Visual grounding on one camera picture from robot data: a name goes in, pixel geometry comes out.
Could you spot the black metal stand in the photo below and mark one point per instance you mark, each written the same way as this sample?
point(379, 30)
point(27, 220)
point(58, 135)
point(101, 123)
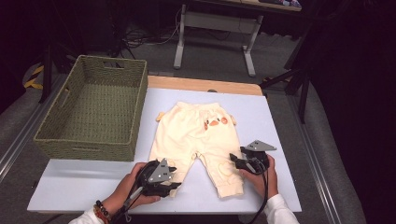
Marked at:
point(48, 74)

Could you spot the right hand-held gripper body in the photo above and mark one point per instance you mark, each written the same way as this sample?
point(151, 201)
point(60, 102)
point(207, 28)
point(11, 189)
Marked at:
point(257, 155)

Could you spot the white table board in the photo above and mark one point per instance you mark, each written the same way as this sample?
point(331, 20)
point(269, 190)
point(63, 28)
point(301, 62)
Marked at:
point(267, 124)

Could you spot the green woven basket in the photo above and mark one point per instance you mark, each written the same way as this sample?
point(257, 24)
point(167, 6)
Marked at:
point(93, 112)

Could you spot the cream baby pants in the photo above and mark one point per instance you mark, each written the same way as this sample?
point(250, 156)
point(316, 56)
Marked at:
point(193, 133)

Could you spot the person's right hand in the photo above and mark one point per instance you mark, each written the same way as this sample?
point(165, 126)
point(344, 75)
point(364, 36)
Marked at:
point(264, 183)

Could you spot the yellow and black floor tape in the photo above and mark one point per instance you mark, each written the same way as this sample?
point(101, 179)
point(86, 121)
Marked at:
point(34, 77)

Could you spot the black tripod stand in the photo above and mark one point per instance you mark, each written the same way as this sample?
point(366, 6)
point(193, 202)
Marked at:
point(299, 77)

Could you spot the white-legged desk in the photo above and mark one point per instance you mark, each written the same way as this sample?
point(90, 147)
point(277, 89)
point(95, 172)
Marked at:
point(218, 23)

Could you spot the person's left hand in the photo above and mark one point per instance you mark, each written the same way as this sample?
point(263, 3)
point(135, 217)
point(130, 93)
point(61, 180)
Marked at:
point(124, 189)

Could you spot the aluminium floor rail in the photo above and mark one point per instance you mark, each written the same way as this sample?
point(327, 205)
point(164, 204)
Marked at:
point(314, 161)
point(28, 133)

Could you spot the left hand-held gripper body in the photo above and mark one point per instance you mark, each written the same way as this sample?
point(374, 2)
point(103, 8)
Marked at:
point(155, 177)

